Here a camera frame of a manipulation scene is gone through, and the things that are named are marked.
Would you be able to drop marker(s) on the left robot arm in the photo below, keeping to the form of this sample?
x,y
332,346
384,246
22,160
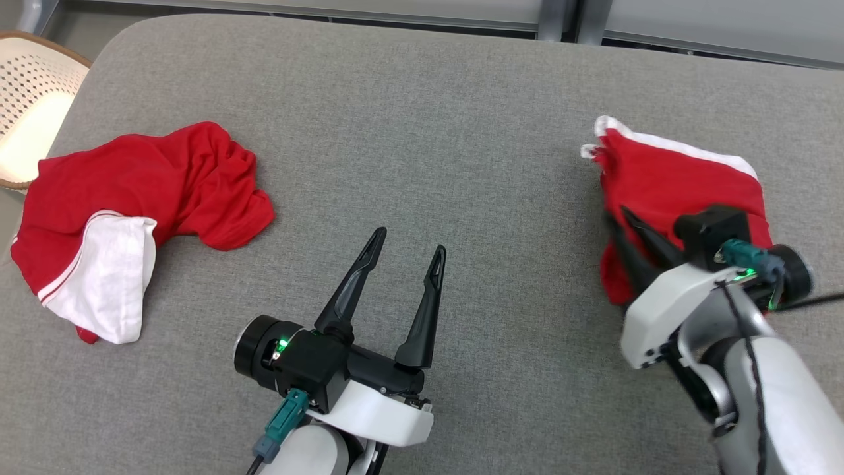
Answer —
x,y
310,455

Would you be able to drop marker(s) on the red garment with white trim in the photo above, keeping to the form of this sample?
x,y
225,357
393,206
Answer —
x,y
659,185

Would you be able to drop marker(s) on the red shirt with white sleeves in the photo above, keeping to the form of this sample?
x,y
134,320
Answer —
x,y
165,178

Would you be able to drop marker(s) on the cream perforated laundry basket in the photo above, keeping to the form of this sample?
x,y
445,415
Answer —
x,y
33,99

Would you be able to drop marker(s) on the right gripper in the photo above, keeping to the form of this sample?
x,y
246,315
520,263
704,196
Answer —
x,y
659,310

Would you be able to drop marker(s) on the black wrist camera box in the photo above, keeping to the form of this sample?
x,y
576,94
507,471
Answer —
x,y
310,369
712,231

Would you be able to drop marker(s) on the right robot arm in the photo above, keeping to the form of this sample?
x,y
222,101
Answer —
x,y
791,409

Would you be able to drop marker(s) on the grey partition post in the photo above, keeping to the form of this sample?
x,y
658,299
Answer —
x,y
33,13
557,16

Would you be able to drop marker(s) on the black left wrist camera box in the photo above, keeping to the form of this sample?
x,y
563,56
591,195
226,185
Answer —
x,y
310,369

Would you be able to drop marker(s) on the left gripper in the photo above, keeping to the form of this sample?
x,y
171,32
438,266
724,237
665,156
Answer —
x,y
382,415

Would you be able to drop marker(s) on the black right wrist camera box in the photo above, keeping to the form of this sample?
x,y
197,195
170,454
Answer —
x,y
712,231

